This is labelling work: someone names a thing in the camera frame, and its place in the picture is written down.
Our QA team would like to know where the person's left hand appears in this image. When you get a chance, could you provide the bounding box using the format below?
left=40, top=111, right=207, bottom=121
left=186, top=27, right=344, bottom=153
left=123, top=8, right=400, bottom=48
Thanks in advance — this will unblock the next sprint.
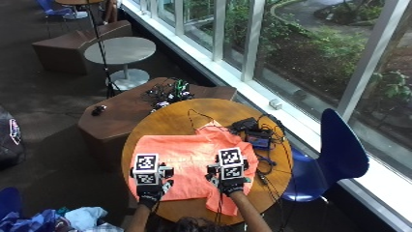
left=130, top=162, right=176, bottom=211

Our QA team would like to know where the person's right hand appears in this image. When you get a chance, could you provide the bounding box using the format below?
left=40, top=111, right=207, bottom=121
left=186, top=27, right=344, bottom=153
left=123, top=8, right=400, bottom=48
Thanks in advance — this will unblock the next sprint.
left=206, top=157, right=252, bottom=197

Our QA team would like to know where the white marker cube right glove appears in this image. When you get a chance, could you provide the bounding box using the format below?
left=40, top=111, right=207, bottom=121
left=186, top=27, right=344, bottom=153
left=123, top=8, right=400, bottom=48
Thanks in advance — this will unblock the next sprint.
left=216, top=147, right=246, bottom=181

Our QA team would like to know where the white marker cube glove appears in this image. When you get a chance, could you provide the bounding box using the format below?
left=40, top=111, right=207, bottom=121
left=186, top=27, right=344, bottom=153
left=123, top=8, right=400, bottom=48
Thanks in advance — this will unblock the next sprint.
left=131, top=153, right=163, bottom=187
left=216, top=147, right=246, bottom=181

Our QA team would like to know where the white marker cube left glove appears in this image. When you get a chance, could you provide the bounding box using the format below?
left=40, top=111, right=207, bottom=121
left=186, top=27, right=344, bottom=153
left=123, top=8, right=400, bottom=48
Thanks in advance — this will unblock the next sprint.
left=131, top=153, right=163, bottom=187

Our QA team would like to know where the orange t-shirt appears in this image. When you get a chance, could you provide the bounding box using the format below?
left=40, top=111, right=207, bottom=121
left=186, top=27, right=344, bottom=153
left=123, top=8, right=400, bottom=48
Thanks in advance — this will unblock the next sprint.
left=128, top=120, right=260, bottom=217

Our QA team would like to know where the blue and black device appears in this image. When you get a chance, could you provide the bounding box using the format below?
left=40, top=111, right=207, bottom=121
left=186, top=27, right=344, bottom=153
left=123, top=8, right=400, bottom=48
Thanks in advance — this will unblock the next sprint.
left=244, top=130, right=274, bottom=151

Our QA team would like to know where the black box device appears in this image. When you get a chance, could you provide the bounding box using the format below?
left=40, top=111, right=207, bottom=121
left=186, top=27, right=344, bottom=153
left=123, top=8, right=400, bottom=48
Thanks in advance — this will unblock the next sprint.
left=231, top=117, right=260, bottom=132

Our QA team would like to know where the pile of mixed clothes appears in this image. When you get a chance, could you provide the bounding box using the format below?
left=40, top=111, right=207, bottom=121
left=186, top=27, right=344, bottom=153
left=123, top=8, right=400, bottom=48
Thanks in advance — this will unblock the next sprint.
left=0, top=187, right=127, bottom=232

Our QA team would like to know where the brown angular bench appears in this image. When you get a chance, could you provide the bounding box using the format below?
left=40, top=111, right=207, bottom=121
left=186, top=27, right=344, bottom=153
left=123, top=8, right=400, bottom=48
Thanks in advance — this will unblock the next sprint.
left=78, top=76, right=239, bottom=172
left=31, top=19, right=134, bottom=77

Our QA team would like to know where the round wooden work table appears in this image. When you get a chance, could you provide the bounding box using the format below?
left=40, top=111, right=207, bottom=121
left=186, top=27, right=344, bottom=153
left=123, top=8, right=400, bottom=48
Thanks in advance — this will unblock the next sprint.
left=120, top=98, right=295, bottom=226

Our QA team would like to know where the dark blue plastic chair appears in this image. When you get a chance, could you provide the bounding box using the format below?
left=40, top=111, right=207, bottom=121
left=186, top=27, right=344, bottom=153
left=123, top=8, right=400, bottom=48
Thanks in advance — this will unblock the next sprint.
left=282, top=107, right=371, bottom=205

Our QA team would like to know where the small white block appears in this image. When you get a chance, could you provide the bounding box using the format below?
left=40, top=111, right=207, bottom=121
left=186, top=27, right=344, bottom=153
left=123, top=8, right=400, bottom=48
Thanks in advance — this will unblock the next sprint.
left=268, top=99, right=284, bottom=111

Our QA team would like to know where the small black gadget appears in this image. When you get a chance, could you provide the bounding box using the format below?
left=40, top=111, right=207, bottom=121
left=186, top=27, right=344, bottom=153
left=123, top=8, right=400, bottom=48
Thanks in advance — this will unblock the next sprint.
left=91, top=104, right=108, bottom=117

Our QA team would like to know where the black bag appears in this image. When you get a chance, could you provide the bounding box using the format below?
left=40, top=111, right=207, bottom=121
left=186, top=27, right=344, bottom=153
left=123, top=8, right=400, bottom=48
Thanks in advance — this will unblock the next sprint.
left=0, top=105, right=28, bottom=170

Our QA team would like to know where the black tripod stand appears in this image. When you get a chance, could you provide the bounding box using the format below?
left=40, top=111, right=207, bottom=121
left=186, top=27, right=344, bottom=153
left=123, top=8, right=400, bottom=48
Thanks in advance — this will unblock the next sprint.
left=84, top=0, right=124, bottom=100

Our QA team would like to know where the blue chair with metal legs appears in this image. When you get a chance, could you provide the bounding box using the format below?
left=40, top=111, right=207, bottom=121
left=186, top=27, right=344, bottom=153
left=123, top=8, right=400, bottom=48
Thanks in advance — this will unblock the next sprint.
left=35, top=0, right=91, bottom=21

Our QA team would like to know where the tangle of black cables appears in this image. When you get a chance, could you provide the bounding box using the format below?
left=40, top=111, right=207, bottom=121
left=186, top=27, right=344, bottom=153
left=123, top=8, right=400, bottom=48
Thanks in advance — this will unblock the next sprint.
left=254, top=112, right=298, bottom=207

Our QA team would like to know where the thin black cable loop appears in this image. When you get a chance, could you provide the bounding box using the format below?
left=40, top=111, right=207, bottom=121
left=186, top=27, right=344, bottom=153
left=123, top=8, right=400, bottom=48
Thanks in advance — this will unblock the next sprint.
left=187, top=108, right=216, bottom=131

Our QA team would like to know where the pile of gloves and cables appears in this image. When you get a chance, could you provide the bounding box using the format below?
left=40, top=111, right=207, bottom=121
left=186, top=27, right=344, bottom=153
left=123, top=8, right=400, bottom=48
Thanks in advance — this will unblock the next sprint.
left=142, top=77, right=196, bottom=110

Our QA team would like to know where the white window frame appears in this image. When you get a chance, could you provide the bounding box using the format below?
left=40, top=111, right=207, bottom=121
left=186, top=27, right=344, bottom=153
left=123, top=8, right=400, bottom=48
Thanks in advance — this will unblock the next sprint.
left=120, top=0, right=412, bottom=232

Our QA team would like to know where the round grey pedestal table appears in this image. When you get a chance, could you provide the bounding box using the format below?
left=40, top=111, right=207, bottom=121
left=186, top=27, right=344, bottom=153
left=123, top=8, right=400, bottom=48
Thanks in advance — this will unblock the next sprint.
left=84, top=36, right=158, bottom=92

